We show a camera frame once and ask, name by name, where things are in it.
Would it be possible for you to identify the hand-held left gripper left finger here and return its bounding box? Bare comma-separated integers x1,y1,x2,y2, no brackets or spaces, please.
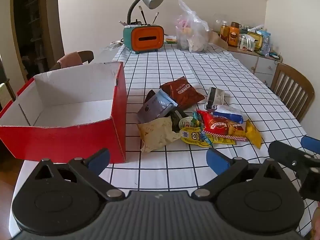
31,148,125,202

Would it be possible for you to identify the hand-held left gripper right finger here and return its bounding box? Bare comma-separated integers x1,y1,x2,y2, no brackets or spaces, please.
191,148,288,201

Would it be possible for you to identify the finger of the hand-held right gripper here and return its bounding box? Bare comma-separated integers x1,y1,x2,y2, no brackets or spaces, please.
301,136,320,155
268,140,320,200

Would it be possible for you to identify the yellow cartoon snack packet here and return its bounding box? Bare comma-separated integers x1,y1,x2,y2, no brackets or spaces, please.
180,127,237,147

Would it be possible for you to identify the red snack packet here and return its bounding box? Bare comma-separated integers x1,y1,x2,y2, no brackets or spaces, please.
196,109,247,142

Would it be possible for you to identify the mustard yellow snack packet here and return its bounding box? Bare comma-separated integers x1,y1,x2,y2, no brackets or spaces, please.
245,119,262,148

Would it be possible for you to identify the red cardboard box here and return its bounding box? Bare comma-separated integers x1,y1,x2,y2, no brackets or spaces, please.
0,61,127,164

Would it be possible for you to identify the green candy wrapper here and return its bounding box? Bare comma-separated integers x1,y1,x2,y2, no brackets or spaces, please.
192,112,205,132

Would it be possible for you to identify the white and blue snack packet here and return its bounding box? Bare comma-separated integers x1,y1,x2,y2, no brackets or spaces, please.
212,105,244,123

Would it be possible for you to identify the small jelly cup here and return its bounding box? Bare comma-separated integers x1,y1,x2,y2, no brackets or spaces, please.
179,117,194,129

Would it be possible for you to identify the dark green snack packet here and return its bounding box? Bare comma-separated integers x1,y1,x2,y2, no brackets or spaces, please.
170,109,190,133

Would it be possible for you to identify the silver snack packet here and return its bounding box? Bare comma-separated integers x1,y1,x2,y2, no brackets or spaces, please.
205,87,225,110

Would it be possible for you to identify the beige snack packet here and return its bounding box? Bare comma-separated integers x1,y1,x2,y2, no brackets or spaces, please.
137,117,181,153

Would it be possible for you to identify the brown cookie packet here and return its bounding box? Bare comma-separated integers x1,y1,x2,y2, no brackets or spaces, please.
159,76,205,111

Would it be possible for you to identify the grey-blue snack packet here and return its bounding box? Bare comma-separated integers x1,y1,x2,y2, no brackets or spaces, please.
137,89,178,123

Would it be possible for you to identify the dark brown snack packet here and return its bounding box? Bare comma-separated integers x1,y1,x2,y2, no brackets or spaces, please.
144,89,157,103

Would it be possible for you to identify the wooden slat-back chair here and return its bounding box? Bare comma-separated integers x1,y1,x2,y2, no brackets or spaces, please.
270,63,315,122

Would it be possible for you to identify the white sideboard cabinet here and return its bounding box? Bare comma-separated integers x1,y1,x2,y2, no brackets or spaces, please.
225,45,283,85

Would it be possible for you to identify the white checkered tablecloth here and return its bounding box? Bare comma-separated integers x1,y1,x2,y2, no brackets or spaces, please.
11,42,320,238

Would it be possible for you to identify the pink towel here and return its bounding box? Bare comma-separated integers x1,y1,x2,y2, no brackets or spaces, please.
57,52,83,68

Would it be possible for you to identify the wooden chair with towel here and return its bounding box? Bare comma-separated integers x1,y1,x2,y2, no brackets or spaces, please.
49,50,94,72

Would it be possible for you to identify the clear water bottle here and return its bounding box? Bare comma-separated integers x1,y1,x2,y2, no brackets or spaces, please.
261,36,272,55

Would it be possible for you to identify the small clear dish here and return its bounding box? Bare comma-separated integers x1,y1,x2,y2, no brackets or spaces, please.
105,40,124,51

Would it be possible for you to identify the green and yellow container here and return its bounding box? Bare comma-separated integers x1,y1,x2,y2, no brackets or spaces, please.
246,31,263,52

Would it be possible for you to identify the white plastic pouch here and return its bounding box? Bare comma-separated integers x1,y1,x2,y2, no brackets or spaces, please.
239,34,253,50

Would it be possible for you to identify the brown paper bag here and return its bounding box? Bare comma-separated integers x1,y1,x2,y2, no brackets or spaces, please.
209,30,229,53

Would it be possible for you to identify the orange bottle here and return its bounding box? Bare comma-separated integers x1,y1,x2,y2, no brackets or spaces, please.
229,22,242,47

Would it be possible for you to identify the clear plastic bag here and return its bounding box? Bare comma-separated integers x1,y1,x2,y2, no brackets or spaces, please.
175,0,210,53

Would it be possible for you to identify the yellow bottle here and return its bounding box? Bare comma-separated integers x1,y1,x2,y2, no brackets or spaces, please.
220,21,229,42

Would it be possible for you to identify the teal and orange tissue box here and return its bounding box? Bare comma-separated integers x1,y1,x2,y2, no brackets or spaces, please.
122,24,164,54

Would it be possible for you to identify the clear glass jar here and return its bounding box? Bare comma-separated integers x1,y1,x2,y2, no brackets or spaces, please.
214,14,227,28

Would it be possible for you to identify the dark storage shelf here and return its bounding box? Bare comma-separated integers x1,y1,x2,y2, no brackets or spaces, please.
15,0,48,78

